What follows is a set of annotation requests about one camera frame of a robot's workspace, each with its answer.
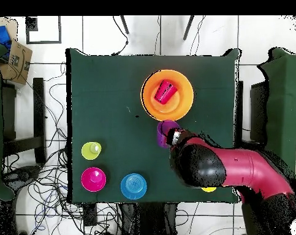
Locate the pale yellow translucent cup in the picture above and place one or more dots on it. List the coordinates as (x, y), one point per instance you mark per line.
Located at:
(88, 151)

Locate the black metal stand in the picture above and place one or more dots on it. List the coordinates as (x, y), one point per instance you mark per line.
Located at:
(39, 110)

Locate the black tripod leg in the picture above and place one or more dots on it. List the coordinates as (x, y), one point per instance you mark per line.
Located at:
(124, 24)
(188, 28)

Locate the small blue bowl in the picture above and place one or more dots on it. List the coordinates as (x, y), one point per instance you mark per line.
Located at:
(133, 186)

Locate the red cup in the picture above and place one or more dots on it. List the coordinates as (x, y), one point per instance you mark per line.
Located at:
(165, 92)

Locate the flat cardboard sheet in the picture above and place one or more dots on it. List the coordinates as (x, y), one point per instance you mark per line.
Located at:
(11, 24)

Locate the cardboard box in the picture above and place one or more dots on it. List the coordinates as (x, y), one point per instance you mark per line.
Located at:
(20, 61)

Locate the small red bowl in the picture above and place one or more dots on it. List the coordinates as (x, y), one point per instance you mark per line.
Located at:
(93, 180)

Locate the black square floor frame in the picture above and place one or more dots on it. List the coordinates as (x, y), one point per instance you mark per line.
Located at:
(43, 42)

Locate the black floor device with knob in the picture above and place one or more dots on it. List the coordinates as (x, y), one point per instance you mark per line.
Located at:
(22, 175)

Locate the orange yellow cup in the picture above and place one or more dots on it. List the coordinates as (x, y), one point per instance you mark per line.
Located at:
(208, 189)

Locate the black power strip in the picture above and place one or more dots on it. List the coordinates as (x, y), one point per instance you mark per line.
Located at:
(90, 215)

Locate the purple cup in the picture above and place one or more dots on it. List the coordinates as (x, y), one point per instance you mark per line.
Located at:
(162, 132)

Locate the blue bag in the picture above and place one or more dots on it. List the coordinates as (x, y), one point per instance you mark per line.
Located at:
(1, 33)

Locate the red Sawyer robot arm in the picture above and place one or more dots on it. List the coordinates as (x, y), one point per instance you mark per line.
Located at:
(248, 169)

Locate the large orange bowl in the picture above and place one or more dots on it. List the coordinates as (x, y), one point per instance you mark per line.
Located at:
(182, 102)

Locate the dark green tablecloth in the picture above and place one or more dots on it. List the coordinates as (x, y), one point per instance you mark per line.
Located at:
(101, 98)

